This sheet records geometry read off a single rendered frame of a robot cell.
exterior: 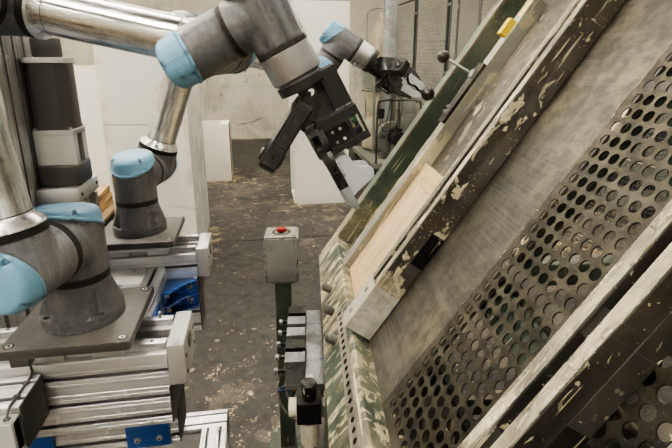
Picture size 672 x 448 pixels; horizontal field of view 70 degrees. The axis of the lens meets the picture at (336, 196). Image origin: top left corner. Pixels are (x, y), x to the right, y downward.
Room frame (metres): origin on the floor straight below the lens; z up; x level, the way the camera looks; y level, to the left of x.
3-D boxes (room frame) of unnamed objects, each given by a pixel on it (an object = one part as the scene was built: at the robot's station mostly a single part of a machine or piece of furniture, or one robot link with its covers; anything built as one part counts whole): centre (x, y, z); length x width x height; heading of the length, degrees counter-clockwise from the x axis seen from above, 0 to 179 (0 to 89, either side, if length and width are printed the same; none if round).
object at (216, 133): (6.13, 1.66, 0.36); 0.58 x 0.45 x 0.72; 99
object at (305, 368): (1.17, 0.10, 0.69); 0.50 x 0.14 x 0.24; 3
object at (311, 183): (5.25, 0.20, 1.03); 0.61 x 0.58 x 2.05; 9
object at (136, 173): (1.34, 0.58, 1.20); 0.13 x 0.12 x 0.14; 178
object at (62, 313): (0.85, 0.50, 1.09); 0.15 x 0.15 x 0.10
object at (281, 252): (1.61, 0.20, 0.84); 0.12 x 0.12 x 0.18; 3
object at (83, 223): (0.84, 0.50, 1.20); 0.13 x 0.12 x 0.14; 176
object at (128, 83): (3.70, 1.37, 0.88); 0.90 x 0.60 x 1.75; 9
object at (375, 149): (6.92, -0.72, 1.10); 1.37 x 0.70 x 2.20; 9
